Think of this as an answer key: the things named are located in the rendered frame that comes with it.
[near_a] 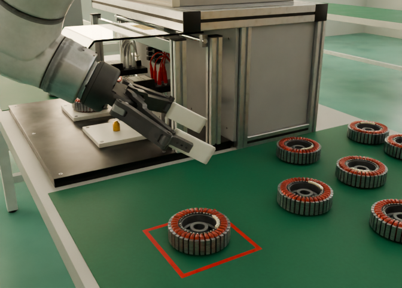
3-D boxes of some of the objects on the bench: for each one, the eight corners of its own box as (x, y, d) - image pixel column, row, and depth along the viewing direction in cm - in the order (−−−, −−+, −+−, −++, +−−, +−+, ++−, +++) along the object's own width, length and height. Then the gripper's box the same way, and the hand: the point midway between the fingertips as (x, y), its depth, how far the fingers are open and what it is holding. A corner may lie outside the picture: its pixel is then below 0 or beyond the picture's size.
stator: (303, 223, 88) (305, 206, 87) (265, 199, 97) (266, 184, 96) (343, 207, 94) (345, 191, 93) (304, 186, 103) (305, 171, 101)
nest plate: (99, 148, 118) (99, 144, 118) (82, 130, 131) (82, 126, 130) (152, 138, 125) (152, 133, 125) (131, 122, 138) (131, 118, 137)
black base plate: (54, 188, 102) (53, 178, 102) (9, 111, 154) (8, 105, 153) (230, 148, 124) (231, 140, 123) (139, 93, 176) (138, 87, 175)
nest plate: (73, 121, 138) (73, 117, 138) (61, 108, 150) (60, 105, 150) (121, 114, 145) (120, 110, 145) (105, 102, 157) (104, 98, 157)
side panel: (238, 149, 123) (241, 27, 112) (231, 146, 126) (235, 26, 114) (316, 132, 136) (326, 20, 125) (308, 129, 139) (319, 19, 127)
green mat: (173, 421, 51) (173, 420, 50) (47, 194, 100) (47, 193, 100) (582, 208, 94) (582, 206, 94) (354, 123, 144) (354, 122, 144)
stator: (169, 259, 78) (168, 240, 76) (167, 224, 88) (166, 207, 87) (234, 255, 79) (235, 236, 77) (225, 221, 89) (225, 203, 88)
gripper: (86, 79, 59) (228, 150, 64) (107, 45, 82) (210, 99, 87) (62, 127, 61) (202, 193, 66) (89, 81, 84) (191, 132, 89)
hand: (201, 137), depth 77 cm, fingers open, 13 cm apart
